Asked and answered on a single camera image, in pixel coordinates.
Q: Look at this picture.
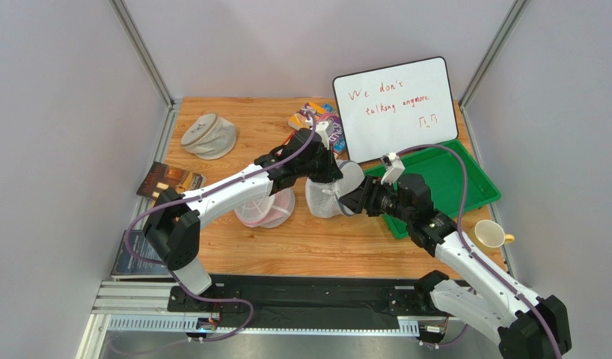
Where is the white mesh laundry bag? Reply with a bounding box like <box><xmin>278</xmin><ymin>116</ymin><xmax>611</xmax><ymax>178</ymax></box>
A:
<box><xmin>305</xmin><ymin>159</ymin><xmax>364</xmax><ymax>218</ymax></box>

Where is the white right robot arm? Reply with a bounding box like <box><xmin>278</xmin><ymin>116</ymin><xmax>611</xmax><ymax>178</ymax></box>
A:
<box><xmin>339</xmin><ymin>174</ymin><xmax>572</xmax><ymax>358</ymax></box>

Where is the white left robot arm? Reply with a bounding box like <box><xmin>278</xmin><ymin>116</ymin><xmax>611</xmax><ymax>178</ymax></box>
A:
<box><xmin>142</xmin><ymin>129</ymin><xmax>343</xmax><ymax>295</ymax></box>

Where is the pink-rimmed mesh laundry bag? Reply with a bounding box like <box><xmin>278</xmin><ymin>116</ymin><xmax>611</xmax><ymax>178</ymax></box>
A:
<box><xmin>234</xmin><ymin>188</ymin><xmax>296</xmax><ymax>229</ymax></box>

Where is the beige mesh laundry bag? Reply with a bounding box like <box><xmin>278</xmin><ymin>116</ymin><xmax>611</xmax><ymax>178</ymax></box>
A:
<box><xmin>180</xmin><ymin>113</ymin><xmax>236</xmax><ymax>160</ymax></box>

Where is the Roald Dahl colourful book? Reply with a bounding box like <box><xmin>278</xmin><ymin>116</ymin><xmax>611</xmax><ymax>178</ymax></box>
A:
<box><xmin>287</xmin><ymin>102</ymin><xmax>345</xmax><ymax>145</ymax></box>

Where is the green plastic tray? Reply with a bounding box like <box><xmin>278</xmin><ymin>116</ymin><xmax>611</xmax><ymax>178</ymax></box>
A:
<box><xmin>361</xmin><ymin>138</ymin><xmax>502</xmax><ymax>240</ymax></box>

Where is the whiteboard with red writing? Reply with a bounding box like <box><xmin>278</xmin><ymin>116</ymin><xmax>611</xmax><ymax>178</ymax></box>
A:
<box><xmin>332</xmin><ymin>56</ymin><xmax>458</xmax><ymax>163</ymax></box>

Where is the yellow cup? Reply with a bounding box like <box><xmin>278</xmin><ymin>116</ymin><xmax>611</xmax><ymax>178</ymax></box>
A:
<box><xmin>468</xmin><ymin>220</ymin><xmax>515</xmax><ymax>253</ymax></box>

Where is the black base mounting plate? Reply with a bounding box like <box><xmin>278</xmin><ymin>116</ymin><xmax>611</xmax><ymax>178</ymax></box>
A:
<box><xmin>167</xmin><ymin>274</ymin><xmax>446</xmax><ymax>330</ymax></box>

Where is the Kate DiCamillo dark book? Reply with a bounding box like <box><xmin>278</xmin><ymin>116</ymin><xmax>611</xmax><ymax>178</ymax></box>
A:
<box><xmin>136</xmin><ymin>162</ymin><xmax>206</xmax><ymax>200</ymax></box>

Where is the dark blue hardcover book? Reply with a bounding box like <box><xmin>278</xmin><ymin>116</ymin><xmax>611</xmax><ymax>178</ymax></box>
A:
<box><xmin>110</xmin><ymin>230</ymin><xmax>170</xmax><ymax>280</ymax></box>

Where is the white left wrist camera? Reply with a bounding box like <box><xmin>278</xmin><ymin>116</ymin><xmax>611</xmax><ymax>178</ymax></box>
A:
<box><xmin>313</xmin><ymin>120</ymin><xmax>331</xmax><ymax>150</ymax></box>

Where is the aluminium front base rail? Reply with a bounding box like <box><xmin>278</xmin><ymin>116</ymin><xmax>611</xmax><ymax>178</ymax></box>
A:
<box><xmin>74</xmin><ymin>279</ymin><xmax>556</xmax><ymax>359</ymax></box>

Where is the aluminium frame rail right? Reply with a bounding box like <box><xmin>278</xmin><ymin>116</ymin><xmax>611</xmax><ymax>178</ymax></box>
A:
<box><xmin>459</xmin><ymin>0</ymin><xmax>530</xmax><ymax>287</ymax></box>

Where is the aluminium frame rail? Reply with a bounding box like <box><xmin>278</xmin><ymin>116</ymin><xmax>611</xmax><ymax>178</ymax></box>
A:
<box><xmin>108</xmin><ymin>0</ymin><xmax>183</xmax><ymax>230</ymax></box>
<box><xmin>459</xmin><ymin>0</ymin><xmax>530</xmax><ymax>287</ymax></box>

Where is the aluminium frame rail left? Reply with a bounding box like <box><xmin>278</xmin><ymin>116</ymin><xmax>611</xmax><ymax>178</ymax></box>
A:
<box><xmin>108</xmin><ymin>0</ymin><xmax>183</xmax><ymax>230</ymax></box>

